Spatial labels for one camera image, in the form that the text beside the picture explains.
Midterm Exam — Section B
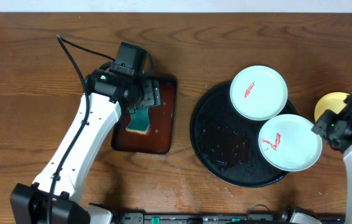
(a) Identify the yellow plate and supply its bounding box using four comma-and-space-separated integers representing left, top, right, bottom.
314, 92, 348, 121

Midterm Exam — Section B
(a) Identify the green yellow sponge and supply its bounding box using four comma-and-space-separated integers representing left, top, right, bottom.
126, 108, 150, 134

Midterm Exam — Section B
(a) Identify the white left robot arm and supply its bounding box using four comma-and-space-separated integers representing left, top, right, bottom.
10, 70, 161, 223

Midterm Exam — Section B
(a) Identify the rectangular brown water tray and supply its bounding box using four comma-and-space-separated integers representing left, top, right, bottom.
111, 77, 177, 154

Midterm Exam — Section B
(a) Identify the round black tray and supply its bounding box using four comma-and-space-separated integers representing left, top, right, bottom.
190, 81, 288, 188

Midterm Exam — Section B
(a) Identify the right light green plate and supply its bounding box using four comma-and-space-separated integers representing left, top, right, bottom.
257, 114, 323, 172

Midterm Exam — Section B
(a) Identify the light green plate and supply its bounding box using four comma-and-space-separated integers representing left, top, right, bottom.
229, 65, 288, 121
257, 114, 323, 172

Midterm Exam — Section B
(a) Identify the upper light green plate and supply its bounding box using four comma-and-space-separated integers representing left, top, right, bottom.
229, 65, 288, 121

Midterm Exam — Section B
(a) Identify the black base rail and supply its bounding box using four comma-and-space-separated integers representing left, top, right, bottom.
85, 203, 346, 224

